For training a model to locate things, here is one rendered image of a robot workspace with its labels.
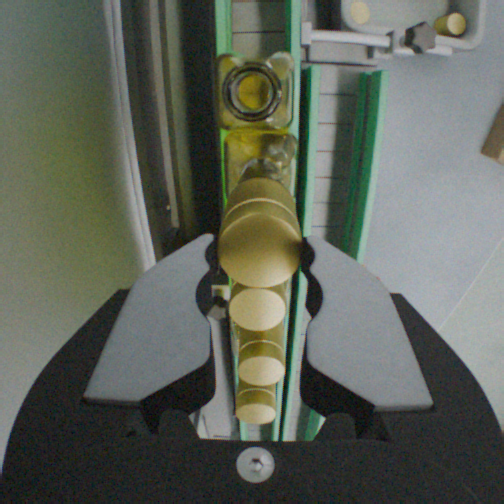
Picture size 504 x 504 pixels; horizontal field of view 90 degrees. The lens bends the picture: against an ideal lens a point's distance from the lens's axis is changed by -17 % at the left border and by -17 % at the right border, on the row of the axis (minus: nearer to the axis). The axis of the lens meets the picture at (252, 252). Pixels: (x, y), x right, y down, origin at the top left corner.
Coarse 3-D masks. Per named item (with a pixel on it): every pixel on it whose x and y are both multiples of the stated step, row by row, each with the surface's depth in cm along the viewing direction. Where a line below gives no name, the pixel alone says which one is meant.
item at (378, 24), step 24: (360, 0) 38; (384, 0) 37; (408, 0) 37; (432, 0) 36; (456, 0) 35; (480, 0) 31; (360, 24) 34; (384, 24) 39; (408, 24) 39; (432, 24) 38; (480, 24) 32
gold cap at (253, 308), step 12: (240, 288) 17; (252, 288) 17; (264, 288) 17; (276, 288) 17; (240, 300) 17; (252, 300) 17; (264, 300) 17; (276, 300) 17; (240, 312) 18; (252, 312) 18; (264, 312) 18; (276, 312) 17; (240, 324) 18; (252, 324) 18; (264, 324) 18; (276, 324) 18
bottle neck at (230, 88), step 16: (240, 64) 13; (256, 64) 13; (224, 80) 13; (240, 80) 15; (272, 80) 13; (224, 96) 14; (272, 96) 14; (240, 112) 14; (256, 112) 14; (272, 112) 14
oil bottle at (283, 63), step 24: (216, 72) 18; (288, 72) 18; (216, 96) 19; (240, 96) 20; (264, 96) 20; (288, 96) 18; (216, 120) 21; (240, 120) 19; (264, 120) 19; (288, 120) 20
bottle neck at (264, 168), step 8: (256, 160) 20; (264, 160) 19; (248, 168) 19; (256, 168) 18; (264, 168) 18; (272, 168) 18; (240, 176) 18; (248, 176) 16; (256, 176) 16; (264, 176) 16; (272, 176) 16; (280, 176) 18
